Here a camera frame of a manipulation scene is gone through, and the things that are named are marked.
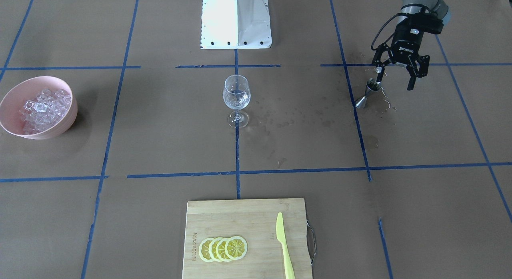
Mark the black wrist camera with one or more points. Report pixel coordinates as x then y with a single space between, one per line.
425 22

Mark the lemon slice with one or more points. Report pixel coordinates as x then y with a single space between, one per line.
204 250
212 249
221 253
236 248

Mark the pile of ice cubes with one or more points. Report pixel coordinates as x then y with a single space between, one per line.
44 111

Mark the pink bowl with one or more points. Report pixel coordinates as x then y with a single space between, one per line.
27 90

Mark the bamboo cutting board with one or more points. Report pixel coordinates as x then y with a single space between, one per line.
255 221

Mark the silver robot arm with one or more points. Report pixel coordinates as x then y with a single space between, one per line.
409 7

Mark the clear wine glass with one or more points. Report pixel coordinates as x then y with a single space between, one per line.
237 96

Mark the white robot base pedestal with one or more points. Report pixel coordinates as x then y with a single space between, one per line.
235 24

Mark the steel cocktail jigger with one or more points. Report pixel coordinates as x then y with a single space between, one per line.
368 95

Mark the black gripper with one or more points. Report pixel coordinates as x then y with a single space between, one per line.
407 46

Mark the yellow plastic knife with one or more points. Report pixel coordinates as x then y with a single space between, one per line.
281 237

